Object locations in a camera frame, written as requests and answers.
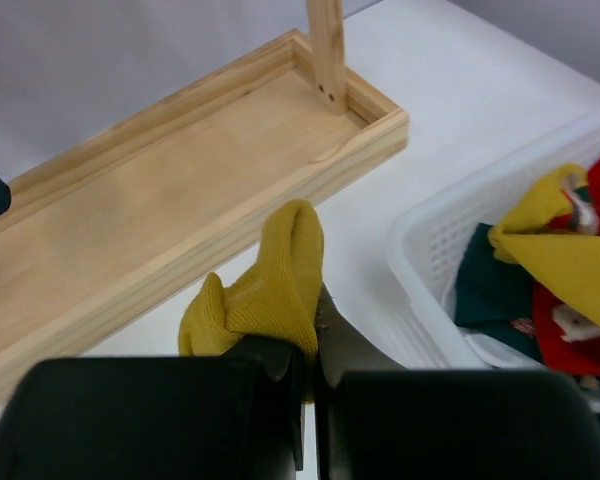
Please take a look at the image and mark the mustard yellow bear sock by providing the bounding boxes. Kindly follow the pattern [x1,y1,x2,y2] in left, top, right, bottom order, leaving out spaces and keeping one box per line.
[488,164,600,326]

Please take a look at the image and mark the mustard yellow plain sock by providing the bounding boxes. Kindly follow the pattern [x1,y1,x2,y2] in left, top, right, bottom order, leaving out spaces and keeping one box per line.
[178,199,324,368]

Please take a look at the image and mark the wooden hanger stand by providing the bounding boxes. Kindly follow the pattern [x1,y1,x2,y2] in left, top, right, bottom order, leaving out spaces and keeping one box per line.
[0,1,409,404]

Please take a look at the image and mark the teal green sock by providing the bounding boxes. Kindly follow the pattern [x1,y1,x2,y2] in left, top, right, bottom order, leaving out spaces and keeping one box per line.
[453,223,543,368]

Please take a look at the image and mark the red sock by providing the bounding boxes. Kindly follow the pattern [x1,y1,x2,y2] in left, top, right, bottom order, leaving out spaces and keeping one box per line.
[533,159,600,377]

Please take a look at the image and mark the white plastic basket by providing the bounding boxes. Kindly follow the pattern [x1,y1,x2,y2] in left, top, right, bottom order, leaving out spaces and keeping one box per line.
[386,110,600,412]

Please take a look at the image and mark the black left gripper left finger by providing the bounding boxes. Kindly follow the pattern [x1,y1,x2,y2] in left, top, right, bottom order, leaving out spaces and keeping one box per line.
[0,336,303,479]

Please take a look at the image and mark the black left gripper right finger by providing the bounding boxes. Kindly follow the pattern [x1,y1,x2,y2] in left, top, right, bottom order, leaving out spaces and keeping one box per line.
[314,290,600,479]

